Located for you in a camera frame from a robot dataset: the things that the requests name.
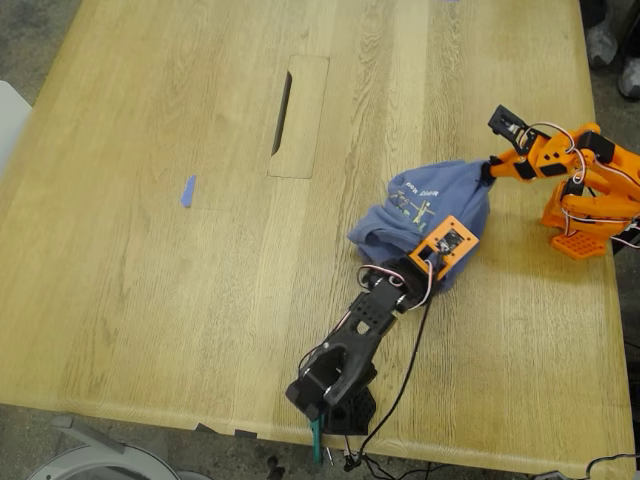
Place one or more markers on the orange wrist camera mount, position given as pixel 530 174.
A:
pixel 447 245

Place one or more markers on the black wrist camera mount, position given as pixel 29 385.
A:
pixel 500 117

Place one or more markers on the teal table clamp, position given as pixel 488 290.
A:
pixel 316 440

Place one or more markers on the short blue tape strip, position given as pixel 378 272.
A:
pixel 188 191

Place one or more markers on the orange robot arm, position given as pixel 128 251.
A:
pixel 620 165

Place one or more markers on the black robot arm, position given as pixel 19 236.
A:
pixel 365 320

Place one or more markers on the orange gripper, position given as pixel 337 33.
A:
pixel 509 169

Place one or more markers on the blue printed T-shirt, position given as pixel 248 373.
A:
pixel 450 190

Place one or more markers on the grey sneaker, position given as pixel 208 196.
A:
pixel 602 45
pixel 630 77

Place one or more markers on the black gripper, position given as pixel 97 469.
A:
pixel 411 281

